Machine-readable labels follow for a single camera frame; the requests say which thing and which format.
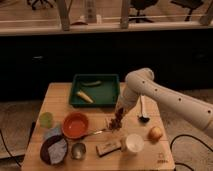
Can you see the wooden table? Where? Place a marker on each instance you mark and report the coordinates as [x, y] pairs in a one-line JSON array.
[[154, 157]]

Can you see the green plastic tray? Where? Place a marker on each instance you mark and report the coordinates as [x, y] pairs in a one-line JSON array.
[[104, 95]]

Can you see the white cup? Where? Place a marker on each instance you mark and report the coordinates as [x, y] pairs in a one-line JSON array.
[[132, 144]]

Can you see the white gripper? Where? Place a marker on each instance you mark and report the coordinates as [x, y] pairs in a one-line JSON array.
[[120, 111]]

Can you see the black office chair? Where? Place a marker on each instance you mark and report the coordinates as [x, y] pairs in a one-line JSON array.
[[141, 5]]

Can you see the dark grape bunch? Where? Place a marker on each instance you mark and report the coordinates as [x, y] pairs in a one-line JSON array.
[[116, 122]]

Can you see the green cucumber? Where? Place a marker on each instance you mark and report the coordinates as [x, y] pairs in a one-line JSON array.
[[91, 84]]

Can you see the grey blue cloth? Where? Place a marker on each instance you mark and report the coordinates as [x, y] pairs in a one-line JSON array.
[[53, 132]]

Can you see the orange bowl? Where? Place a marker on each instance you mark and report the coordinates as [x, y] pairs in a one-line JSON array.
[[75, 125]]

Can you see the green plastic cup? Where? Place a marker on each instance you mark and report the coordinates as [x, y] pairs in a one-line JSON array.
[[46, 120]]

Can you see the metal spoon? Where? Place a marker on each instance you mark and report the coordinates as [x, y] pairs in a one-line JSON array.
[[92, 133]]

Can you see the small metal cup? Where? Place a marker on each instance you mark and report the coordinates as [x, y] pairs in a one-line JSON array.
[[78, 151]]

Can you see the black spoon white handle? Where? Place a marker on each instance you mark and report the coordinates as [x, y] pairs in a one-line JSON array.
[[143, 117]]

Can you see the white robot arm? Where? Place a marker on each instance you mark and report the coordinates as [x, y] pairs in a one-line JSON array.
[[141, 82]]

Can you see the wooden block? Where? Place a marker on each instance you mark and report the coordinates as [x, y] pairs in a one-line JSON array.
[[107, 147]]

